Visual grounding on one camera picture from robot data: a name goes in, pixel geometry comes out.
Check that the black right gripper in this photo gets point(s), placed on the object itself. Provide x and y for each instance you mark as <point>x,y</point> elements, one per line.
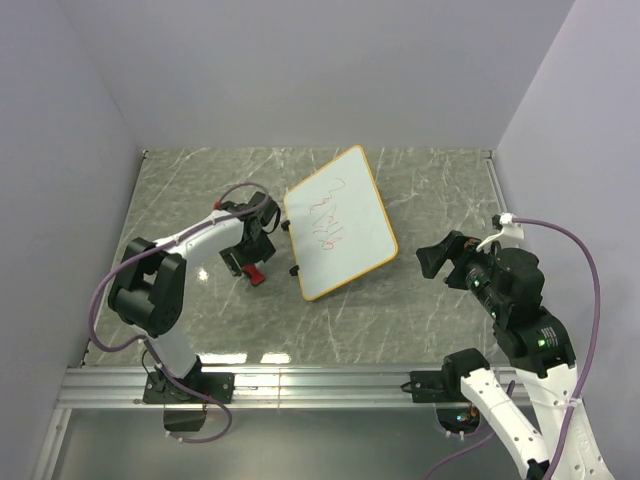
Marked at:
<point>455,246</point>

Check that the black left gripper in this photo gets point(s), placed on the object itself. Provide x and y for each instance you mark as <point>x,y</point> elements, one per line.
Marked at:
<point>235,260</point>

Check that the red whiteboard eraser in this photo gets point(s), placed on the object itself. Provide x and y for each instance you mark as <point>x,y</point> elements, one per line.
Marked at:
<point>255,276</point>

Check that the yellow framed whiteboard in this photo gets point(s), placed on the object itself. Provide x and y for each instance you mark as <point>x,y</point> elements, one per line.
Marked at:
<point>338,225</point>

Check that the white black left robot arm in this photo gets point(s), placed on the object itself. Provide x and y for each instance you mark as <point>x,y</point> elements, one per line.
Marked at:
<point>148,293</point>

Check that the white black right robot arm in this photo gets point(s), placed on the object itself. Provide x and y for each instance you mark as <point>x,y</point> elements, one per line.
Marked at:
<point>508,284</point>

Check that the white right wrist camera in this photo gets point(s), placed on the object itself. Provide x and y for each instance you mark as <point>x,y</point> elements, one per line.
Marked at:
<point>508,233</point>

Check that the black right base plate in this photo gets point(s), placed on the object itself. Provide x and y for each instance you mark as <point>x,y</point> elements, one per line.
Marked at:
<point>425,387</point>

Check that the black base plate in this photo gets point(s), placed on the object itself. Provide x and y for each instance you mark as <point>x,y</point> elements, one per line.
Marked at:
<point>425,387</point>
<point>199,389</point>

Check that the aluminium front rail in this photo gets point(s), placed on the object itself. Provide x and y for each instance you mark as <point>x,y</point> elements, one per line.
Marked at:
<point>340,386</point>

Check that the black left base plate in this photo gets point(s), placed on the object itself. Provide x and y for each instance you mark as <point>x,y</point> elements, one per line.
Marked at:
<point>199,389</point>

